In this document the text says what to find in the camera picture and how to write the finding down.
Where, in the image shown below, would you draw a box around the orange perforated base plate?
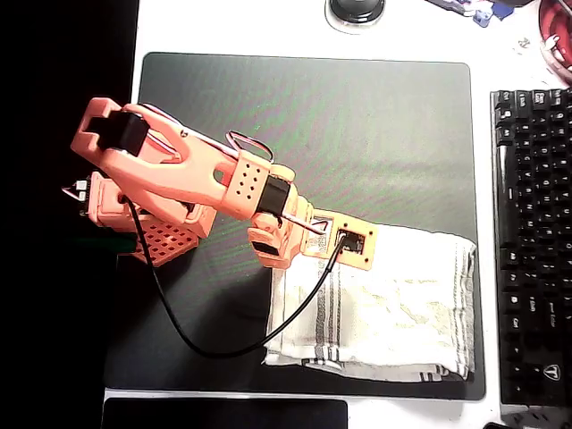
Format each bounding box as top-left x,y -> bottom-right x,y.
116,219 -> 200,268

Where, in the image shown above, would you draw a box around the white grey-striped towel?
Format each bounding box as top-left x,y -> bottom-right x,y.
261,223 -> 478,384

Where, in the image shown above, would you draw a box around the thin servo wire loop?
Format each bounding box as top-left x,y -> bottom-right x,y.
226,130 -> 275,164

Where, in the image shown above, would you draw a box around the black flat tablet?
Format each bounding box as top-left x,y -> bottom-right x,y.
101,397 -> 349,429

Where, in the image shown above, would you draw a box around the large black desk mat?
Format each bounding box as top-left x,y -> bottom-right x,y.
102,51 -> 487,402

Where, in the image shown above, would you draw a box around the black camera cable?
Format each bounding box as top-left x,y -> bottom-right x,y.
126,198 -> 349,359

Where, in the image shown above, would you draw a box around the black mechanical keyboard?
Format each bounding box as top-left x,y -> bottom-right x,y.
489,88 -> 572,408

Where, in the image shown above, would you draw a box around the small controller board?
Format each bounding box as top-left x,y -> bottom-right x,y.
61,177 -> 93,216

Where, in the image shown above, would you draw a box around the red bowl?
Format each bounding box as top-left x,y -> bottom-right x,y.
537,0 -> 572,87

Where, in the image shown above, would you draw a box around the blue cluttered small items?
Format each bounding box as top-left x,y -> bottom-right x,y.
424,0 -> 519,29

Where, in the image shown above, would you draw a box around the orange camera mount with board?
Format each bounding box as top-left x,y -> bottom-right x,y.
301,208 -> 380,273

